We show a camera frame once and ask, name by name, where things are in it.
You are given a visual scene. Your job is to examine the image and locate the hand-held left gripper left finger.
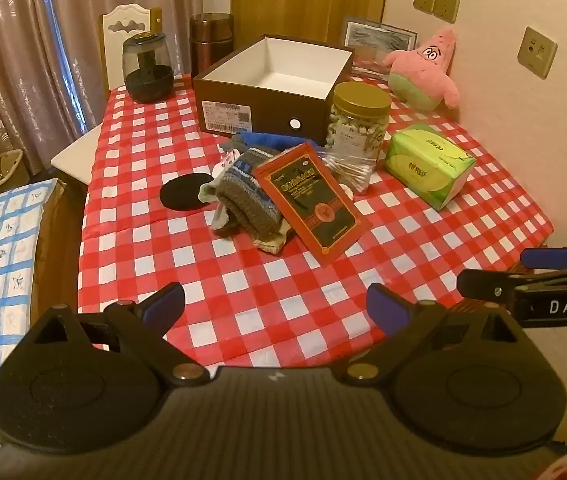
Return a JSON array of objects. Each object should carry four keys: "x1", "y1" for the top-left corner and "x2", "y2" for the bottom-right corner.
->
[{"x1": 26, "y1": 281, "x2": 212, "y2": 388}]

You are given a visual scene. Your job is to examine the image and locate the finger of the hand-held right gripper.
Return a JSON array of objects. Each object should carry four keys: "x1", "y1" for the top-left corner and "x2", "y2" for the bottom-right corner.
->
[
  {"x1": 456, "y1": 268, "x2": 531, "y2": 307},
  {"x1": 520, "y1": 243, "x2": 567, "y2": 272}
]

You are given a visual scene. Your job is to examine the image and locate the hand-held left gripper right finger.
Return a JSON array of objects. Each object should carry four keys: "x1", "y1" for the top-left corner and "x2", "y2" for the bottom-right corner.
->
[{"x1": 346, "y1": 282, "x2": 524, "y2": 386}]

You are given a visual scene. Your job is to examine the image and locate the pale green fluffy towel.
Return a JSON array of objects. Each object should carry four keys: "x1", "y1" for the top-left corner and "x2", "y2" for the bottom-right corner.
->
[{"x1": 198, "y1": 180, "x2": 237, "y2": 232}]

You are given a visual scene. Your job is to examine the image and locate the clear bag of cotton swabs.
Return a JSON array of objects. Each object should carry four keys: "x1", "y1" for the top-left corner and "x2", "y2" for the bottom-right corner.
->
[{"x1": 321, "y1": 147, "x2": 379, "y2": 195}]

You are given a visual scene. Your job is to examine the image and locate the blue and grey fluffy cloth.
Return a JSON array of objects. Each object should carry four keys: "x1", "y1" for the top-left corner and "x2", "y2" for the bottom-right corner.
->
[{"x1": 221, "y1": 131, "x2": 321, "y2": 155}]

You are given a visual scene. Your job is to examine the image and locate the brown cardboard box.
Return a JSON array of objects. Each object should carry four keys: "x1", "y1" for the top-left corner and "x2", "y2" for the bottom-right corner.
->
[{"x1": 192, "y1": 35, "x2": 354, "y2": 145}]

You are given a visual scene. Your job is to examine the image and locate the red checkered tablecloth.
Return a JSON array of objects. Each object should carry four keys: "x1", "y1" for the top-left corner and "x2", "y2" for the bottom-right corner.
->
[{"x1": 78, "y1": 72, "x2": 555, "y2": 361}]

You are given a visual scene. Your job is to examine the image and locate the black round pad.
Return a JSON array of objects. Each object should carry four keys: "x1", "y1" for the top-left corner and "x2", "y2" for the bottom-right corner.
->
[{"x1": 160, "y1": 173, "x2": 213, "y2": 211}]

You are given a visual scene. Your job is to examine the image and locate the red flat packet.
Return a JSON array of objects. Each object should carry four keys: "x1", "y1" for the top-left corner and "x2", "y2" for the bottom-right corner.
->
[{"x1": 252, "y1": 142, "x2": 373, "y2": 267}]

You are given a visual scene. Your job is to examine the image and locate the grey striped knit sock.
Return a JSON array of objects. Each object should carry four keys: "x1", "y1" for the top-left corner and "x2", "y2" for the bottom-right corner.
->
[{"x1": 214, "y1": 147, "x2": 294, "y2": 253}]

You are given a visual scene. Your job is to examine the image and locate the green tissue pack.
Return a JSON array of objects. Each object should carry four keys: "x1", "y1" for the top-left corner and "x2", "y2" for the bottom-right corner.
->
[{"x1": 383, "y1": 122, "x2": 477, "y2": 211}]

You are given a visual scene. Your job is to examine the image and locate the gold-lidded nut jar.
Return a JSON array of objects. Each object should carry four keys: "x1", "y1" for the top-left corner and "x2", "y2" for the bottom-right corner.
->
[{"x1": 327, "y1": 82, "x2": 391, "y2": 161}]

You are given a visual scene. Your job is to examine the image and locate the pink starfish plush toy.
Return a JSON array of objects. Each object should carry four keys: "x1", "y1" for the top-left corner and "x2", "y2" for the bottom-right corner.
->
[{"x1": 382, "y1": 26, "x2": 460, "y2": 112}]

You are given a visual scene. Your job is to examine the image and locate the glass jar with dark lid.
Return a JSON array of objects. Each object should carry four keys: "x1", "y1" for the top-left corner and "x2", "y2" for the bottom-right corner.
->
[{"x1": 122, "y1": 31, "x2": 174, "y2": 103}]

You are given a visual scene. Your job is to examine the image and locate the brown metal canister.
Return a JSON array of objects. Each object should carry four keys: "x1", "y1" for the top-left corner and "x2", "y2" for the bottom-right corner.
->
[{"x1": 190, "y1": 14, "x2": 235, "y2": 78}]

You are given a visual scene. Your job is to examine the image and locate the framed picture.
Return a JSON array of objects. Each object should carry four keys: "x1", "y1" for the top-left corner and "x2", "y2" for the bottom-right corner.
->
[{"x1": 341, "y1": 16, "x2": 417, "y2": 53}]

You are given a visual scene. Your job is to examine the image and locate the patterned curtain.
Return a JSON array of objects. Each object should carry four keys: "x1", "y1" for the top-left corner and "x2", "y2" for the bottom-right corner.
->
[{"x1": 0, "y1": 0, "x2": 204, "y2": 176}]

